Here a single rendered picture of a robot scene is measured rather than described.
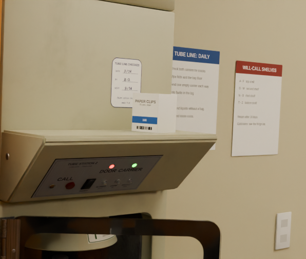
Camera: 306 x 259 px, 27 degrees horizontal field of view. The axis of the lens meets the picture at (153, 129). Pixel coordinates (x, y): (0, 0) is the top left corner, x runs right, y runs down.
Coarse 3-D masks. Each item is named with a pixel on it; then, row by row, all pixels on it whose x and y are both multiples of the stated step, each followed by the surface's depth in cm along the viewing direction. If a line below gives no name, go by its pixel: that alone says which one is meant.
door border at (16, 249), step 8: (8, 224) 90; (16, 224) 90; (8, 232) 90; (16, 232) 90; (8, 240) 90; (16, 240) 90; (8, 248) 90; (16, 248) 90; (8, 256) 90; (16, 256) 90
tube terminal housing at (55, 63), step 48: (48, 0) 94; (96, 0) 99; (48, 48) 94; (96, 48) 100; (144, 48) 106; (0, 96) 90; (48, 96) 95; (96, 96) 100; (0, 144) 90; (144, 192) 108
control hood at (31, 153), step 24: (24, 144) 85; (48, 144) 82; (72, 144) 85; (96, 144) 87; (120, 144) 90; (144, 144) 93; (168, 144) 96; (192, 144) 99; (24, 168) 85; (48, 168) 86; (168, 168) 102; (192, 168) 106; (0, 192) 90; (24, 192) 88; (120, 192) 101
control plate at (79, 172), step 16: (64, 160) 86; (80, 160) 88; (96, 160) 90; (112, 160) 92; (128, 160) 94; (144, 160) 96; (48, 176) 88; (64, 176) 90; (80, 176) 92; (96, 176) 94; (112, 176) 96; (128, 176) 98; (144, 176) 100; (48, 192) 91; (64, 192) 93; (80, 192) 95; (96, 192) 97
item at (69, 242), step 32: (32, 224) 90; (64, 224) 91; (96, 224) 91; (128, 224) 92; (160, 224) 92; (192, 224) 93; (32, 256) 91; (64, 256) 91; (96, 256) 92; (128, 256) 92; (160, 256) 92; (192, 256) 93
